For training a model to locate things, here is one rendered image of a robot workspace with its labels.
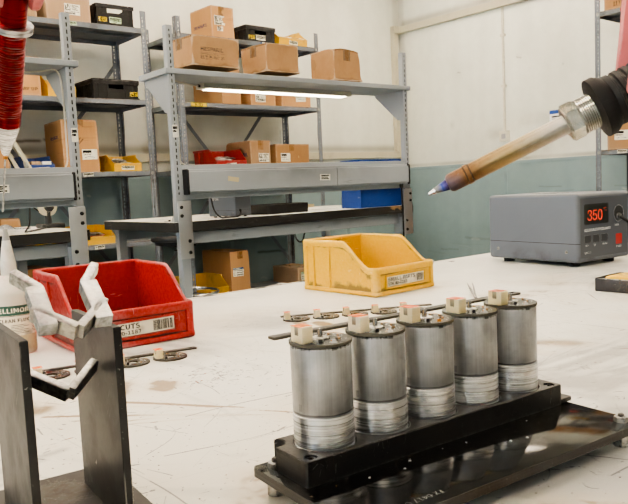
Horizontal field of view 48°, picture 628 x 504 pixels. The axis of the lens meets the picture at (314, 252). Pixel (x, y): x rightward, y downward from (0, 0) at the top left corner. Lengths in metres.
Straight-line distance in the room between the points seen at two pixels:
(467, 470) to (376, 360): 0.05
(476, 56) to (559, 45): 0.77
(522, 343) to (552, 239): 0.66
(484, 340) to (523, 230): 0.71
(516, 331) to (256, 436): 0.14
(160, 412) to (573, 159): 5.39
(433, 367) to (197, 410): 0.16
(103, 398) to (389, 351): 0.11
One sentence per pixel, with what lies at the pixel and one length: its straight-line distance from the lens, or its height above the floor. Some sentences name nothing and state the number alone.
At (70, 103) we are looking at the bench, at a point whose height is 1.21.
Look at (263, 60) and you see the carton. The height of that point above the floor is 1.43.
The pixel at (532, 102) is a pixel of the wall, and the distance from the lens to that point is 5.94.
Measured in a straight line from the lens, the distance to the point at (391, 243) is 0.87.
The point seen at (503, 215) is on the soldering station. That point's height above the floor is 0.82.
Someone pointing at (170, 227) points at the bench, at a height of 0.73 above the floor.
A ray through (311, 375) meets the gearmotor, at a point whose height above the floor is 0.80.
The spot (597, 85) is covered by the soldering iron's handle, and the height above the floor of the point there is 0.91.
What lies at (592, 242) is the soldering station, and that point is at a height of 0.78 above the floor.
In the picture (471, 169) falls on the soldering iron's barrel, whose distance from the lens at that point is 0.30.
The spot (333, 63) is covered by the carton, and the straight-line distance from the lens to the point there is 3.51.
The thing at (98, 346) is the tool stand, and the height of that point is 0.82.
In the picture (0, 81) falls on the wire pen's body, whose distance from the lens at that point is 0.32.
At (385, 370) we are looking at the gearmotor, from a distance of 0.29.
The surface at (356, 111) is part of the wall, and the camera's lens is 6.42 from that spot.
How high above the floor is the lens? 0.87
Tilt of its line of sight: 5 degrees down
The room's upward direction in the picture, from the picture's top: 3 degrees counter-clockwise
